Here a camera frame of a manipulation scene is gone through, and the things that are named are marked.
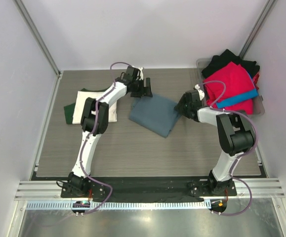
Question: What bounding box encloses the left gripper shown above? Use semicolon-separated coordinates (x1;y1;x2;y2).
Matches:
131;78;153;98

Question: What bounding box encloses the grey blue t shirt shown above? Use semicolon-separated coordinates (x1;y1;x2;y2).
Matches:
129;94;180;138

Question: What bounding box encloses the white t shirt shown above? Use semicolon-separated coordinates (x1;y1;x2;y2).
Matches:
72;91;117;124

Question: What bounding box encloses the dark green t shirt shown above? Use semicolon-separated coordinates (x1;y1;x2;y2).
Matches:
64;88;106;124

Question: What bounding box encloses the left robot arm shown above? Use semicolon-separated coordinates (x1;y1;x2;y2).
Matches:
62;64;153;197

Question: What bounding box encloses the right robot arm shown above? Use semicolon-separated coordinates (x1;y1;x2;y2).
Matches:
174;89;257;197

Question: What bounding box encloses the red t shirt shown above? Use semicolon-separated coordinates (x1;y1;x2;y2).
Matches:
204;62;258;115

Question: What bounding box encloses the black t shirt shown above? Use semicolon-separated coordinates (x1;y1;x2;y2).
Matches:
202;49;260;78

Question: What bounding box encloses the bright blue t shirt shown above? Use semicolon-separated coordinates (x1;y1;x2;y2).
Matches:
216;70;259;109

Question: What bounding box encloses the grey plastic bin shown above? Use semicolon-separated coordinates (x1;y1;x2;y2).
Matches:
191;58;265;117

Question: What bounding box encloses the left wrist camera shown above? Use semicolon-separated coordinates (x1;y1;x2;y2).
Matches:
137;67;144;80

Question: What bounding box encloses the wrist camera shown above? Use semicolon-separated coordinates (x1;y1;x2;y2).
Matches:
194;84;205;101
137;67;144;80

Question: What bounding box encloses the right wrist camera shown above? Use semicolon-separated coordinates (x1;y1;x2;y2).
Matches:
194;84;205;101

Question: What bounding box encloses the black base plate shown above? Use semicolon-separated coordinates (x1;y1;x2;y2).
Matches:
60;175;237;203

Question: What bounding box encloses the aluminium front rail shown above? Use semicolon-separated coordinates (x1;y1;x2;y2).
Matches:
14;178;285;200

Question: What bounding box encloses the left aluminium frame post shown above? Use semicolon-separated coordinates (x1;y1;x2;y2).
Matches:
13;0;62;78

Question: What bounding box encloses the aluminium frame post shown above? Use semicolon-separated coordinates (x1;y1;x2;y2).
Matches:
239;0;278;59
13;0;62;78

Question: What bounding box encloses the right aluminium frame post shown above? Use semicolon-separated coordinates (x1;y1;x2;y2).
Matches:
239;0;278;59

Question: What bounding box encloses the slotted cable duct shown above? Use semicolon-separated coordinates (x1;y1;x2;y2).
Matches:
26;200;211;211

